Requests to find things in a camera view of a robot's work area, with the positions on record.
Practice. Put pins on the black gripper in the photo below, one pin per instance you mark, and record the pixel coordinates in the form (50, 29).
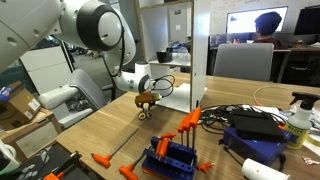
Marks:
(147, 102)

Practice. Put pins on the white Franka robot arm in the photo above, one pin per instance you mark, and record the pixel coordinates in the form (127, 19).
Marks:
(83, 30)

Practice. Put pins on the white open shelf cabinet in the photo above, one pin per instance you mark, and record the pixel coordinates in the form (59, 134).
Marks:
(198, 56)

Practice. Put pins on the blue hex key holder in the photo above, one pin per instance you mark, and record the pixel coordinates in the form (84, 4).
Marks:
(170, 160)

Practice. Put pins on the black orange clamp tool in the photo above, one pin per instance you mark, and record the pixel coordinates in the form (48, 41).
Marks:
(65, 166)

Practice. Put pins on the black flat device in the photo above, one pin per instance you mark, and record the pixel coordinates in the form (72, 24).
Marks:
(258, 125)

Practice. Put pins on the blue flat box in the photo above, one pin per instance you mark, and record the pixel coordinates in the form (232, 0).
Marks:
(253, 148)

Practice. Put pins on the cardboard box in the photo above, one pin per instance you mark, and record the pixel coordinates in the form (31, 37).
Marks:
(18, 106)

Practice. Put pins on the lit computer monitor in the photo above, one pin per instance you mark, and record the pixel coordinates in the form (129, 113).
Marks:
(241, 20)

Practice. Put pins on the white paper cup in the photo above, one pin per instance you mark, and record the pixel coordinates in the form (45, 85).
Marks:
(263, 170)

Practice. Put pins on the seated person dark hair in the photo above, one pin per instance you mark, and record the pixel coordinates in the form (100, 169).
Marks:
(268, 26)

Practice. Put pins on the white spray bottle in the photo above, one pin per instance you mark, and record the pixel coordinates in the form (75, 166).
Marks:
(300, 123)

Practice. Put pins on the dark computer monitor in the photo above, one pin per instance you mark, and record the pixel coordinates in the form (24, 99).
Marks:
(308, 20)

